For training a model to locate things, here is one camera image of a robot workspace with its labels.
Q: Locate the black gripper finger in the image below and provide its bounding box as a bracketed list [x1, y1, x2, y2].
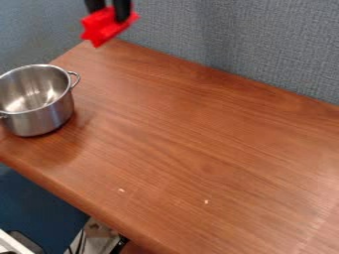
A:
[84, 0, 105, 13]
[112, 0, 132, 23]

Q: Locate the white object at corner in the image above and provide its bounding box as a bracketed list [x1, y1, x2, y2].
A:
[0, 229, 30, 254]

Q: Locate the red rectangular block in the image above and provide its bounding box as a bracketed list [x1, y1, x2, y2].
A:
[81, 7, 140, 48]

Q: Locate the metal table leg frame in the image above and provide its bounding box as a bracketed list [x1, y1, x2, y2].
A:
[65, 218, 128, 254]

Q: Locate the stainless steel pot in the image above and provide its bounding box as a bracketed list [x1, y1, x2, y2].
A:
[0, 64, 81, 137]

